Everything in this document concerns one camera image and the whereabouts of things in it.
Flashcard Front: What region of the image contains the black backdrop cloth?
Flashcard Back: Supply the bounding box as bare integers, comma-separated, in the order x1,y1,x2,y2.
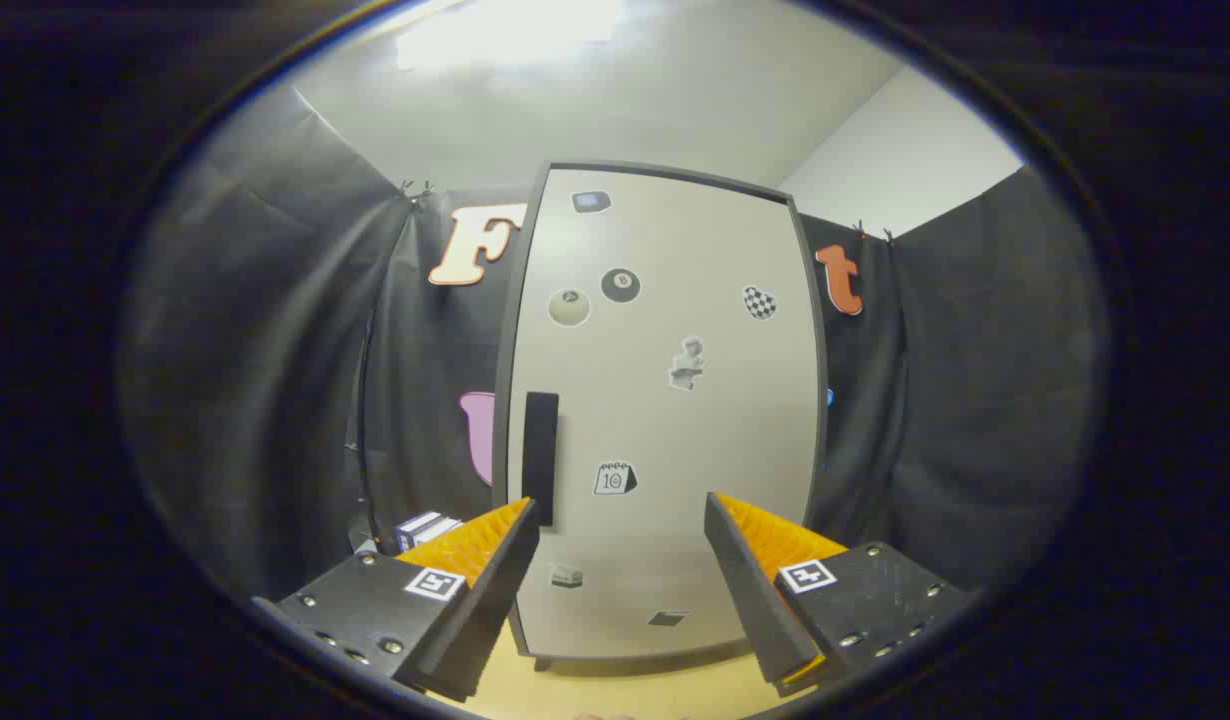
120,85,1111,601

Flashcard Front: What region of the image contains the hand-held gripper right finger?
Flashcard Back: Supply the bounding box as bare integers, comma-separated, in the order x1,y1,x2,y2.
704,491,971,699

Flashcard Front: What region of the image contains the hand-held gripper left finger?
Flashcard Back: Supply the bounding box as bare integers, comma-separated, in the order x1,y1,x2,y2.
253,497,541,704

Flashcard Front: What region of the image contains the grey cabinet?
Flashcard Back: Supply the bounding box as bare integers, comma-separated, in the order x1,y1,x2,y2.
490,160,831,671

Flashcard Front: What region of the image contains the white cabinet door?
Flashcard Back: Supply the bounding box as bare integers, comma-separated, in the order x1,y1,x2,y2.
510,168,821,661

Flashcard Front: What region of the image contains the black door handle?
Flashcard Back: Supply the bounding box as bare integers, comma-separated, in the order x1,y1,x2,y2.
522,392,559,528

